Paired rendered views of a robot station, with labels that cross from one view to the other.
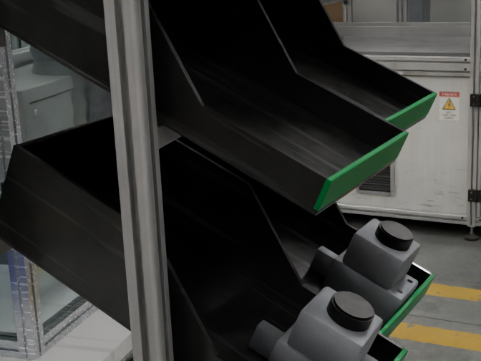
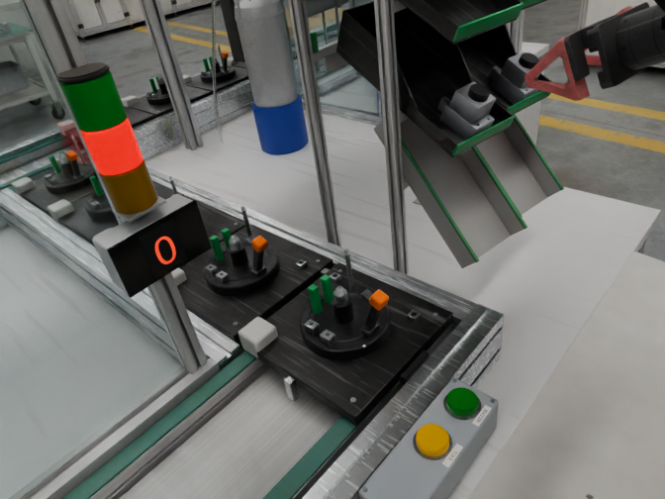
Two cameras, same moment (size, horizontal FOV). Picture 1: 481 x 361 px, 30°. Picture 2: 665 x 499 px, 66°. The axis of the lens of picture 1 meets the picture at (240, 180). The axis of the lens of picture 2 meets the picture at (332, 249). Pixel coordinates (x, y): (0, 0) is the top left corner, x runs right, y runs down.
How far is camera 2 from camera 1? 27 cm
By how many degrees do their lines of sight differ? 32
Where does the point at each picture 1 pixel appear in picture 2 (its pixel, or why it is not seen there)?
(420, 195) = not seen: outside the picture
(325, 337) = (463, 103)
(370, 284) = (512, 85)
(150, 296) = (387, 79)
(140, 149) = (383, 12)
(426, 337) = (644, 146)
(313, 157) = (467, 17)
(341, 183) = (469, 29)
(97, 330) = not seen: hidden behind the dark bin
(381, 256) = (518, 70)
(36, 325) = not seen: hidden behind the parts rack
